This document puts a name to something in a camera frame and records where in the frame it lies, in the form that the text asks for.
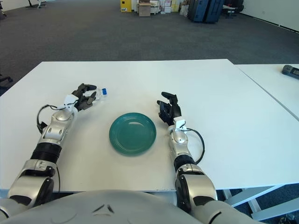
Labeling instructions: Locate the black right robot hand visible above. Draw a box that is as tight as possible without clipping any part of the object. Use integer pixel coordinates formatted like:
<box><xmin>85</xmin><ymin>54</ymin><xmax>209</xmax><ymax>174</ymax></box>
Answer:
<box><xmin>156</xmin><ymin>91</ymin><xmax>188</xmax><ymax>134</ymax></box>

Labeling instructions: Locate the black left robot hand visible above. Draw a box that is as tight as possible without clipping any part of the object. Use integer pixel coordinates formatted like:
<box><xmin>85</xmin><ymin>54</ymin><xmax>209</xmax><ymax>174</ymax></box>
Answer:
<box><xmin>58</xmin><ymin>83</ymin><xmax>98</xmax><ymax>112</ymax></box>

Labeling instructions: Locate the clear bottle with blue cap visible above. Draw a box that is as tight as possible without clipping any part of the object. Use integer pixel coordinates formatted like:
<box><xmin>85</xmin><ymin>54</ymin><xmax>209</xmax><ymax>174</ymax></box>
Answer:
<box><xmin>90</xmin><ymin>87</ymin><xmax>108</xmax><ymax>105</ymax></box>

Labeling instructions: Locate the teal round plate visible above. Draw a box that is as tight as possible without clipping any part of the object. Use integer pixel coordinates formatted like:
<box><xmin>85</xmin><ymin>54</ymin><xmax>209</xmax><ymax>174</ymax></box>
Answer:
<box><xmin>109</xmin><ymin>112</ymin><xmax>157</xmax><ymax>156</ymax></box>

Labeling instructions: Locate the black office chair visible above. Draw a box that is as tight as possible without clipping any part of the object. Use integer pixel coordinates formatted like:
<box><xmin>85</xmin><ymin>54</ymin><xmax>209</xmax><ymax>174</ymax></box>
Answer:
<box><xmin>0</xmin><ymin>67</ymin><xmax>14</xmax><ymax>88</ymax></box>

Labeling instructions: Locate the yellow cabinet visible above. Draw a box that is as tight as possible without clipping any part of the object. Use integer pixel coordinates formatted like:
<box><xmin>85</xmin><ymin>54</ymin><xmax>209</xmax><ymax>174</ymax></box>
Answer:
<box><xmin>120</xmin><ymin>0</ymin><xmax>132</xmax><ymax>13</ymax></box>

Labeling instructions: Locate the blue hard case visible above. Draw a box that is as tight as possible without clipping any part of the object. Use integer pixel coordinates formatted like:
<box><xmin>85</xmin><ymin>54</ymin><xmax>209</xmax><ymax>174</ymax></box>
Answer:
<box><xmin>188</xmin><ymin>0</ymin><xmax>208</xmax><ymax>23</ymax></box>

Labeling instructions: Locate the brown cardboard box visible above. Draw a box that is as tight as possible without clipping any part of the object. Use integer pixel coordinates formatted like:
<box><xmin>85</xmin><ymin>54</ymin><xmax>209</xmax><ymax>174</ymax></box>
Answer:
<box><xmin>138</xmin><ymin>2</ymin><xmax>151</xmax><ymax>17</ymax></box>

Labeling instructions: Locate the stack of white boxes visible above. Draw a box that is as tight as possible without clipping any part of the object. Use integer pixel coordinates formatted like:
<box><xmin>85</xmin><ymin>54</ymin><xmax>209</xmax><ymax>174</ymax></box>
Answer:
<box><xmin>150</xmin><ymin>0</ymin><xmax>180</xmax><ymax>14</ymax></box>

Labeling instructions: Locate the dark navy hard case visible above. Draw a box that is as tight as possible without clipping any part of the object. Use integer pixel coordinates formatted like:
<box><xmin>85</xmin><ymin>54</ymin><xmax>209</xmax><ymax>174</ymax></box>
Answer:
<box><xmin>204</xmin><ymin>0</ymin><xmax>225</xmax><ymax>24</ymax></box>

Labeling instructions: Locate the white metal table leg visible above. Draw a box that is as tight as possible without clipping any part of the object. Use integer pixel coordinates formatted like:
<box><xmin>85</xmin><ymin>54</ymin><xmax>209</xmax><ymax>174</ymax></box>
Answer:
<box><xmin>221</xmin><ymin>183</ymin><xmax>299</xmax><ymax>221</ymax></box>

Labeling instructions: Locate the cluttered background desk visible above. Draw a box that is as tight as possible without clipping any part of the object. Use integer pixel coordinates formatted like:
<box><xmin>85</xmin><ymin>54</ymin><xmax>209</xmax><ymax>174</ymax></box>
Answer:
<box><xmin>221</xmin><ymin>4</ymin><xmax>245</xmax><ymax>19</ymax></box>

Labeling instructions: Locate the grey robot torso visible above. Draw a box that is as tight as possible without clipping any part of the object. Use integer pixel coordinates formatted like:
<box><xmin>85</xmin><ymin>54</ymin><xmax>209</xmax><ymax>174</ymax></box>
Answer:
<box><xmin>0</xmin><ymin>190</ymin><xmax>234</xmax><ymax>224</ymax></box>

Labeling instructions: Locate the dark grey handheld device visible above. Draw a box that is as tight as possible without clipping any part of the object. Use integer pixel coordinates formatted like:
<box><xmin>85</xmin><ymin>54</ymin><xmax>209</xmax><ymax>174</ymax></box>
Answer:
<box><xmin>281</xmin><ymin>64</ymin><xmax>299</xmax><ymax>79</ymax></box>

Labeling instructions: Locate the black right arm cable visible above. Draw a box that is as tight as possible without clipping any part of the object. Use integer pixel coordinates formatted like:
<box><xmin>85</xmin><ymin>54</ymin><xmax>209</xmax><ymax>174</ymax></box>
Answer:
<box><xmin>185</xmin><ymin>127</ymin><xmax>206</xmax><ymax>165</ymax></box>

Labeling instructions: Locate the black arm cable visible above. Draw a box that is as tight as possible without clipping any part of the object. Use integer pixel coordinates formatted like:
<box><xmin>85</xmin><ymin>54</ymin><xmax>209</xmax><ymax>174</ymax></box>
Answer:
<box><xmin>36</xmin><ymin>104</ymin><xmax>71</xmax><ymax>135</ymax></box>
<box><xmin>185</xmin><ymin>127</ymin><xmax>206</xmax><ymax>165</ymax></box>

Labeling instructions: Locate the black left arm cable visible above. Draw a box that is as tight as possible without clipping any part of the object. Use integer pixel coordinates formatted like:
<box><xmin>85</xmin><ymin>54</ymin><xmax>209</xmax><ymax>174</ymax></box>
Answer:
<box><xmin>36</xmin><ymin>104</ymin><xmax>71</xmax><ymax>135</ymax></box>

